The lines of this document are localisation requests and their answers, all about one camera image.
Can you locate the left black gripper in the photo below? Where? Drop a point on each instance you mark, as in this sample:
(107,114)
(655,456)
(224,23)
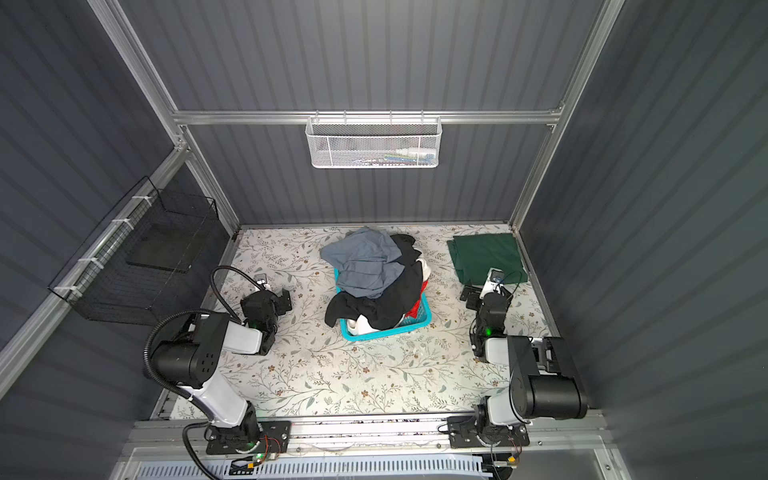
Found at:
(281,302)

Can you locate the grey-blue t-shirt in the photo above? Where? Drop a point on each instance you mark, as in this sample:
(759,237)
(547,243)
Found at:
(366,261)

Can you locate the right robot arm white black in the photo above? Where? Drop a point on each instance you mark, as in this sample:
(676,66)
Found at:
(543,379)

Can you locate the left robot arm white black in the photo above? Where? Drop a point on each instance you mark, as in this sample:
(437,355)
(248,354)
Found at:
(183,350)

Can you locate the folded dark green t-shirt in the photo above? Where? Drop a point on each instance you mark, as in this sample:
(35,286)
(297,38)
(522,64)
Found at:
(474,255)

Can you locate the red garment in basket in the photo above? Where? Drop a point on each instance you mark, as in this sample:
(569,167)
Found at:
(414,311)

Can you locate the black t-shirt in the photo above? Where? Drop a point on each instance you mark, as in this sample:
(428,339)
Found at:
(387,311)

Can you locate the white garment in basket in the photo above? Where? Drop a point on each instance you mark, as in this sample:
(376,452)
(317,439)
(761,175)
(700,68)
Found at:
(360,326)

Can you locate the floral table cloth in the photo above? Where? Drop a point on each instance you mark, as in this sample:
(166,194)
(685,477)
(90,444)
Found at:
(313,370)

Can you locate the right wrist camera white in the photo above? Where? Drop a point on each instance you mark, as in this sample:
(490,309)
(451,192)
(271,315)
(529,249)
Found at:
(494,281)

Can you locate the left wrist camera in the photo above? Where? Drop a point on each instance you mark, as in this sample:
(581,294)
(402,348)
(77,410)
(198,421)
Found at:
(261,281)

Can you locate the black wire side basket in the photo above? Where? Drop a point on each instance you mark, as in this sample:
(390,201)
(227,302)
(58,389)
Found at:
(150,262)

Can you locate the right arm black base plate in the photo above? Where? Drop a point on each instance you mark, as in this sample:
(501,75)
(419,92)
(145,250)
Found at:
(467,431)

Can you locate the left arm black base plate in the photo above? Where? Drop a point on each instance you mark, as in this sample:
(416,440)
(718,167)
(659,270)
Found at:
(270,437)

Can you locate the aluminium front rail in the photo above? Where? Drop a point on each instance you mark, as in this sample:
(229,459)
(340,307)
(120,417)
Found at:
(379,434)

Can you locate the white slotted cable duct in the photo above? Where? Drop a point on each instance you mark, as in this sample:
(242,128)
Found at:
(354,467)

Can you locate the white bottle in wire basket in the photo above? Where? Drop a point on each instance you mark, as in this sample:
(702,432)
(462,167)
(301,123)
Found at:
(420,153)

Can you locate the white wire wall basket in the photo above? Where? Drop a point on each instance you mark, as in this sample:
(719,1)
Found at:
(347,145)

